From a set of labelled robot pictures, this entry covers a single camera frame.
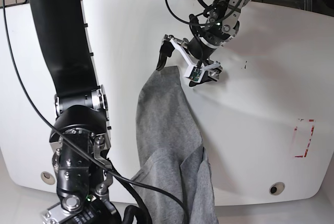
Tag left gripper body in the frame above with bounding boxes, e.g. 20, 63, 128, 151
162, 34, 223, 78

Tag grey t-shirt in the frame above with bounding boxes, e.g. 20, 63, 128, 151
133, 66, 218, 223

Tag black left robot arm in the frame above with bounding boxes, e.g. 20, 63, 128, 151
156, 0, 250, 87

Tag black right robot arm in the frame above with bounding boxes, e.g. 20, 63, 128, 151
29, 0, 122, 223

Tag red tape rectangle marking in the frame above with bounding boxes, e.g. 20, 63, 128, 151
292, 119, 315, 158

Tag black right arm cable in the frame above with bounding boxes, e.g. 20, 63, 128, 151
0, 0, 189, 224

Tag right table cable grommet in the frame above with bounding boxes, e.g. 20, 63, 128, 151
269, 182, 285, 196

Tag table cable grommet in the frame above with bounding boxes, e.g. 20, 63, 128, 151
41, 172, 55, 185
269, 182, 285, 196

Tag left table cable grommet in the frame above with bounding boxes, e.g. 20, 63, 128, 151
41, 172, 55, 185

